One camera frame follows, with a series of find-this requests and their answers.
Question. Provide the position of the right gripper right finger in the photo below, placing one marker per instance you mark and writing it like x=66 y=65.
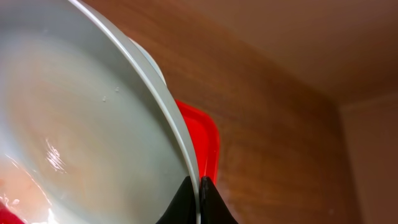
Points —
x=212 y=207

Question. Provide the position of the white plate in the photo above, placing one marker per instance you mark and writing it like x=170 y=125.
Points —
x=150 y=59
x=89 y=131

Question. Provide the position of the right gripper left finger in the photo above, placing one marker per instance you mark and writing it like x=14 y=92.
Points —
x=182 y=209

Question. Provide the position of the white plate top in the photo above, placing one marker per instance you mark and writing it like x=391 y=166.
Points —
x=89 y=131

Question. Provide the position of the red plastic tray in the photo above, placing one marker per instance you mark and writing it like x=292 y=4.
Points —
x=205 y=138

